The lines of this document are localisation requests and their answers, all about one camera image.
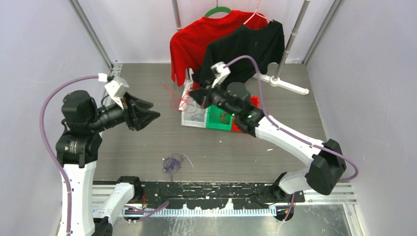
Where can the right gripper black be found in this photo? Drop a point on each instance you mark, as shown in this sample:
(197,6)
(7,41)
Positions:
(200,95)

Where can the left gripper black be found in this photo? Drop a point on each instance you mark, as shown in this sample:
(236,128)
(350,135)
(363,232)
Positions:
(136,118)

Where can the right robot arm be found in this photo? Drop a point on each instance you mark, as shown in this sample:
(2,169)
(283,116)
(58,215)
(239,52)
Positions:
(324,165)

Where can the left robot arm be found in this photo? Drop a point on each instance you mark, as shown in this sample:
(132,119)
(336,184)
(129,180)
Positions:
(77,154)

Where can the white plastic bin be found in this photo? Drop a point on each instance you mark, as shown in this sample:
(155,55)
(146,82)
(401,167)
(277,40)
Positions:
(192,114)

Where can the green plastic bin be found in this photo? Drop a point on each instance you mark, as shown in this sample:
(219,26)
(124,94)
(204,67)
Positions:
(218,119)

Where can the red t-shirt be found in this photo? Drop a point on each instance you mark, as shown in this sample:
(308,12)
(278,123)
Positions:
(188,45)

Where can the red plastic bin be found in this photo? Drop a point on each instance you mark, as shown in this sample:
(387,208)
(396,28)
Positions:
(254,101)

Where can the white clothes rack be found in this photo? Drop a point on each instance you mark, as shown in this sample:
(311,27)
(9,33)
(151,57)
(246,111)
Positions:
(274,80)

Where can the black t-shirt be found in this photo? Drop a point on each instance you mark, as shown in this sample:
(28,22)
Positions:
(265,46)

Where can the green clothes hanger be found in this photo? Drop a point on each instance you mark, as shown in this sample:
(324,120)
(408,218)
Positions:
(218,9)

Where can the pink clothes hanger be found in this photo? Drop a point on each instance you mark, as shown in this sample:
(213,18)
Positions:
(256,13)

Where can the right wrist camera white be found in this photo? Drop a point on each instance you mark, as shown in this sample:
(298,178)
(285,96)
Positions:
(221,71)

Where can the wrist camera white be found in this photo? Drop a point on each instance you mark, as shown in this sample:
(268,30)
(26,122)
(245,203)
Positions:
(116,87)
(221,71)

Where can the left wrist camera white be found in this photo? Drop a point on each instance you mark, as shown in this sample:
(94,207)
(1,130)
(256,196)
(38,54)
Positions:
(116,87)

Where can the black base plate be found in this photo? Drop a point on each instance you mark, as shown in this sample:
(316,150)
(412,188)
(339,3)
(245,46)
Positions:
(208,195)

